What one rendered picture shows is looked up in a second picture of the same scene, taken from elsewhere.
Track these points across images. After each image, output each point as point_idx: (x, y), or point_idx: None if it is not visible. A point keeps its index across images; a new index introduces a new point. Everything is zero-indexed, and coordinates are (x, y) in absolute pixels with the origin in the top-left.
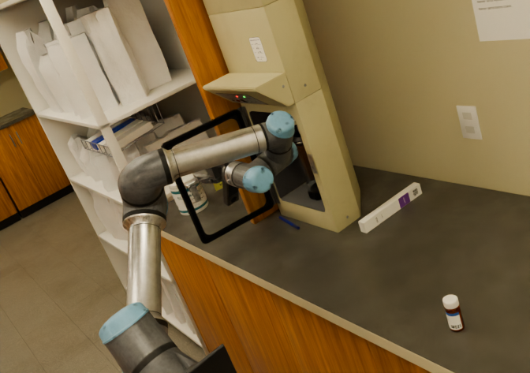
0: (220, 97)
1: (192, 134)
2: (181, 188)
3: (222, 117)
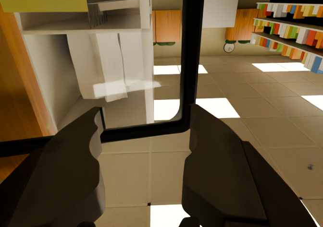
0: (18, 155)
1: (112, 136)
2: (198, 4)
3: (16, 152)
